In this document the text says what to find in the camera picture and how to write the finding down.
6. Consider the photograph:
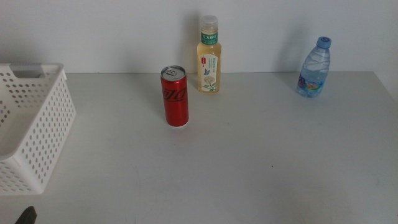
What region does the red cola can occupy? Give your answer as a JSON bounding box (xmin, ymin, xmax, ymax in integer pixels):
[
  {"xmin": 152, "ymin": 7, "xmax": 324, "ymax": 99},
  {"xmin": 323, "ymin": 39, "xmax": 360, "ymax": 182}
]
[{"xmin": 160, "ymin": 65, "xmax": 190, "ymax": 128}]

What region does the yellow tea bottle green label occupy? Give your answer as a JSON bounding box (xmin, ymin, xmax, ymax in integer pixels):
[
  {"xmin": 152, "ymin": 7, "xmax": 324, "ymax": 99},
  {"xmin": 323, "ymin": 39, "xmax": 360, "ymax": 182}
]
[{"xmin": 197, "ymin": 14, "xmax": 223, "ymax": 94}]

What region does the clear water bottle blue cap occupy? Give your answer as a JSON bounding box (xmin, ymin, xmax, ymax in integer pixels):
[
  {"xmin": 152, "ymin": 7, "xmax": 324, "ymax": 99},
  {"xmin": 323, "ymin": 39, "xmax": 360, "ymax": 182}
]
[{"xmin": 295, "ymin": 36, "xmax": 332, "ymax": 98}]

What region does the white perforated plastic basket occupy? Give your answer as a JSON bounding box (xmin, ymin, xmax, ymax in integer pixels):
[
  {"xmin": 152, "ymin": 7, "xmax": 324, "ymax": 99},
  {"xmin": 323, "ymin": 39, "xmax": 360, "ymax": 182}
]
[{"xmin": 0, "ymin": 63, "xmax": 77, "ymax": 196}]

